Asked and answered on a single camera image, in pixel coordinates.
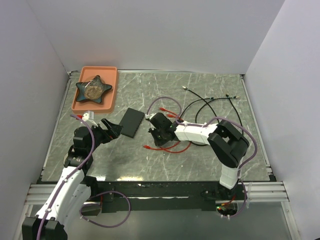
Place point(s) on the black network switch box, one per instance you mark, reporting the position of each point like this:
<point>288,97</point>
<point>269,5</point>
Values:
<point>131,121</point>

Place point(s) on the orange plastic tray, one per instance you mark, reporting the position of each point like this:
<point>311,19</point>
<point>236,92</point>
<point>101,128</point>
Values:
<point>109,75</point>

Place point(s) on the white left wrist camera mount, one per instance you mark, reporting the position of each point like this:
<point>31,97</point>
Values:
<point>88,117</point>

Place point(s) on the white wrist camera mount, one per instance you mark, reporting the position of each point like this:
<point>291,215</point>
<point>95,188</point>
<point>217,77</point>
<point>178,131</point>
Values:
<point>149,116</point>
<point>88,117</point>

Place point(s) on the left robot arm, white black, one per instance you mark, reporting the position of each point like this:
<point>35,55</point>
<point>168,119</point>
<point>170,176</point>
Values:
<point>74,186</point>

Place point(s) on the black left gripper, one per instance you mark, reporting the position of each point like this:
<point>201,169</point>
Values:
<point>113,131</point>

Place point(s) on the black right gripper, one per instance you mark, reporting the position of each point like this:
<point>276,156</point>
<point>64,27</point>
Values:
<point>158,143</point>

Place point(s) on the dark star-shaped dish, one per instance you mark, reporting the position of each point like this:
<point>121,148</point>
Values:
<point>92,90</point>

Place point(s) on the white round tape roll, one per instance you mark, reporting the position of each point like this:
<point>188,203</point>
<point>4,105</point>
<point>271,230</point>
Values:
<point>65,158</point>

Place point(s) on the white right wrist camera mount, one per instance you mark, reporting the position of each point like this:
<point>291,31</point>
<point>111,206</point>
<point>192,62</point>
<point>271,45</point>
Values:
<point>149,116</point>

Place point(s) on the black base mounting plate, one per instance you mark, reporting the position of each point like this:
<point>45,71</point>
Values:
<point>115,196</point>

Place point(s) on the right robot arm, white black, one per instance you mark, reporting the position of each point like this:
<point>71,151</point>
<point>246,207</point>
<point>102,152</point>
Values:
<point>228,144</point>

